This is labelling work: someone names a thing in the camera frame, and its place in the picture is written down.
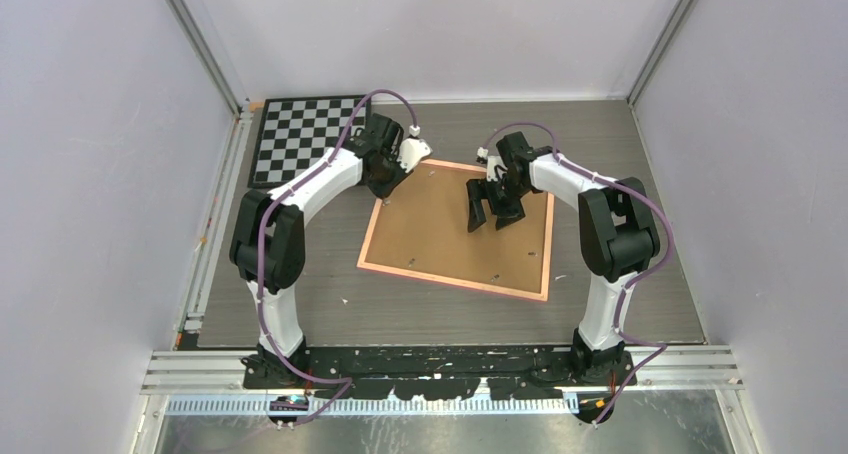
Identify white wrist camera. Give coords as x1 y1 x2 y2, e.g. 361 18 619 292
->
476 147 508 183
397 125 432 173

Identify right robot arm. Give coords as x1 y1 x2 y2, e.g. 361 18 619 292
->
466 132 661 385

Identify pink photo frame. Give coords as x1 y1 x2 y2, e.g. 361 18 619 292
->
356 158 556 303

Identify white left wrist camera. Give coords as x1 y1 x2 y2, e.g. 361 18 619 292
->
397 125 432 173

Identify black white checkerboard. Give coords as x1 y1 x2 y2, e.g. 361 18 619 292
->
247 94 371 189

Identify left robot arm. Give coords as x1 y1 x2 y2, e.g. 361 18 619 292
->
229 114 432 388

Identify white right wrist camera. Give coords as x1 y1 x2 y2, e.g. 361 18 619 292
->
476 147 508 183

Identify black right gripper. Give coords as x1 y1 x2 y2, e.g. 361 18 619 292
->
468 176 532 233

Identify aluminium front rail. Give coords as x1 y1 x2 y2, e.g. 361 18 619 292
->
141 345 744 395

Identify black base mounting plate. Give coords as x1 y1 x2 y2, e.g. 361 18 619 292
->
241 346 634 401

